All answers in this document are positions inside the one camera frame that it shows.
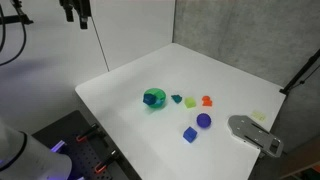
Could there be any orange toy block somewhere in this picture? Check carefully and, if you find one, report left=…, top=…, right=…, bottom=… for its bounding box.
left=201, top=95, right=213, bottom=107

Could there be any purple ball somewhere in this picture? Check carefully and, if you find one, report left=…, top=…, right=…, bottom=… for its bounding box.
left=196, top=112, right=212, bottom=129

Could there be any yellow-green cube block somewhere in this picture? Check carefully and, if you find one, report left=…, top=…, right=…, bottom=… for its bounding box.
left=184, top=96, right=197, bottom=109

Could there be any black tripod stand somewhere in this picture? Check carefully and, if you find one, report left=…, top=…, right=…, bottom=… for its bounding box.
left=279, top=48, right=320, bottom=96

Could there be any green plastic bowl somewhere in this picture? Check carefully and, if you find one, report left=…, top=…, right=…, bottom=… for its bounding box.
left=143, top=87, right=167, bottom=110

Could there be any black perforated base board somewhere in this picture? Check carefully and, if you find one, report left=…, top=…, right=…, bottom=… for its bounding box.
left=31, top=110, right=141, bottom=180

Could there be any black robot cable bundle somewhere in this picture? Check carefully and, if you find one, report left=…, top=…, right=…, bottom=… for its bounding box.
left=0, top=0, right=35, bottom=67

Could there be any black clamp with orange tip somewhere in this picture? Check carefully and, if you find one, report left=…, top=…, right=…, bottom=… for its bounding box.
left=75, top=123, right=100, bottom=143
left=93, top=150, right=120, bottom=174

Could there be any brown wooden furniture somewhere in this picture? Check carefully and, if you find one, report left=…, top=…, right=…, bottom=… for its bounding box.
left=279, top=139, right=320, bottom=180

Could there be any blue cube block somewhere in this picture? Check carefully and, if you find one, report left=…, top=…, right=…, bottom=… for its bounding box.
left=182, top=126, right=198, bottom=144

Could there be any navy blue block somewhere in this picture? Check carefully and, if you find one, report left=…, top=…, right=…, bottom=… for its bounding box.
left=142, top=93, right=158, bottom=106

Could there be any grey metal mounting plate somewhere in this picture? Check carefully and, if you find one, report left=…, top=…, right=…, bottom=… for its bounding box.
left=227, top=114, right=285, bottom=158

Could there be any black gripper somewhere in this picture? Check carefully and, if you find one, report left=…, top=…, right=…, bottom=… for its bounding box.
left=59, top=0, right=93, bottom=30

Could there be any teal toy block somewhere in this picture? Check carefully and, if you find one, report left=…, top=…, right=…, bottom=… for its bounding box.
left=170, top=94, right=183, bottom=104

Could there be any pale yellow flat piece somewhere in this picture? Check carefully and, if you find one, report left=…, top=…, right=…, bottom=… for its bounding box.
left=251, top=110, right=267, bottom=122

